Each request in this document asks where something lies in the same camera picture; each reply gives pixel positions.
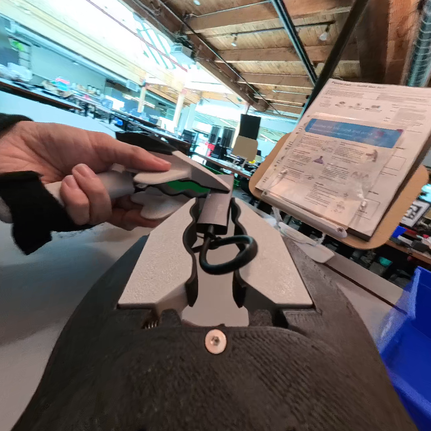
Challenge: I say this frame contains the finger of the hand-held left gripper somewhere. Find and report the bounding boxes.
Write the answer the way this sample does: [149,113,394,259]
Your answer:
[171,150,233,194]
[156,188,217,203]

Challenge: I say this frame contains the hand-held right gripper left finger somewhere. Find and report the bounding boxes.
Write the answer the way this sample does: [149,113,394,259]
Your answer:
[117,197,200,314]

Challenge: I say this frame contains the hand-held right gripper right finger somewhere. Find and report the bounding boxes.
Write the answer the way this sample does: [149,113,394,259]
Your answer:
[232,197,314,312]

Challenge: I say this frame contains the grey usb hub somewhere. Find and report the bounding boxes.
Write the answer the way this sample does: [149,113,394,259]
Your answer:
[196,174,259,275]

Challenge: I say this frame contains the large blue plastic bin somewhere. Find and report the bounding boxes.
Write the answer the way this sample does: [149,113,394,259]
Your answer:
[376,265,431,431]

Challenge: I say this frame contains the person's left hand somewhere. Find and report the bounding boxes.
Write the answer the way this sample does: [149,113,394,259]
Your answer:
[0,121,172,232]

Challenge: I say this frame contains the hanging black monitor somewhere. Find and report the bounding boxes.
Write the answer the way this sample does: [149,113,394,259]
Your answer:
[239,114,262,139]

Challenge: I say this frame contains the laminated sheet with blue banner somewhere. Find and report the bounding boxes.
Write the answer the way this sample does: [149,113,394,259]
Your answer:
[256,118,405,233]

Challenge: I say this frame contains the instruction sheet on stand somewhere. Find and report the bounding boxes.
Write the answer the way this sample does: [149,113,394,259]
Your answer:
[248,132,430,265]

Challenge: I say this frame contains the black white marker sign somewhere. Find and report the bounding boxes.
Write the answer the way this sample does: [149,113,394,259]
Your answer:
[400,200,431,227]

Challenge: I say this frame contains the black pole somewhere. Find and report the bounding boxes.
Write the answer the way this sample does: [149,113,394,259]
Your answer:
[298,0,370,117]

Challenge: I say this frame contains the silver spiral duct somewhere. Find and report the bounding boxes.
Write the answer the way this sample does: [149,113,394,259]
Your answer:
[407,0,431,89]

